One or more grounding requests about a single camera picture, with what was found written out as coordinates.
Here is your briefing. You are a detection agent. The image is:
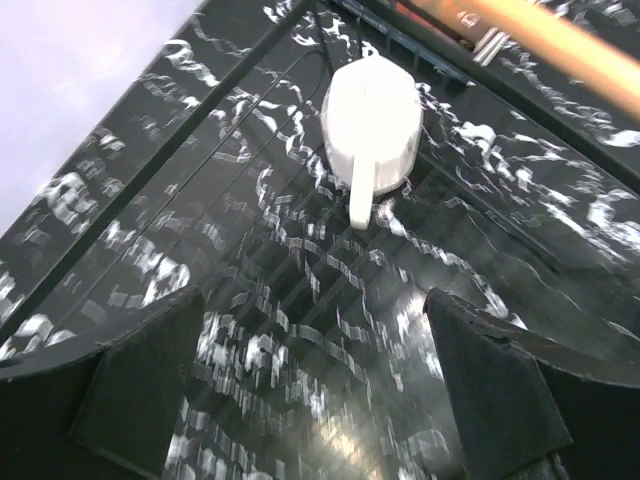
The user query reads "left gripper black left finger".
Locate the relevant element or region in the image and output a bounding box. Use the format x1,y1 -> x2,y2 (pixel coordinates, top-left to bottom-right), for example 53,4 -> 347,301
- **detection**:
1,286 -> 205,479

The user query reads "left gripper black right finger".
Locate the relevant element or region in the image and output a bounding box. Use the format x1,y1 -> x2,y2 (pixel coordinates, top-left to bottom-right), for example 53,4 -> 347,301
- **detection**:
424,288 -> 639,479

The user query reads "white faceted mug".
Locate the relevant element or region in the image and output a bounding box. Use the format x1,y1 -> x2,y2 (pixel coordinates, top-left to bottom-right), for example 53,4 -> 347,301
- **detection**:
321,55 -> 423,230

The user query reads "paperback book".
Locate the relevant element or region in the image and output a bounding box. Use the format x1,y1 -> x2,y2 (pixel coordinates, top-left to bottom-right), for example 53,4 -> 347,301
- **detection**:
334,0 -> 475,87

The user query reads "black wire dish rack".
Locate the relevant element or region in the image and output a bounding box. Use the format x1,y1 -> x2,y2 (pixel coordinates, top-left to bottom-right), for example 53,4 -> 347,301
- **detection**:
1,1 -> 639,479

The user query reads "right wooden rack handle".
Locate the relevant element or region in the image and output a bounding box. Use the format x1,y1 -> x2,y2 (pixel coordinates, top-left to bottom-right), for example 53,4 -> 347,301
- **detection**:
422,0 -> 639,118

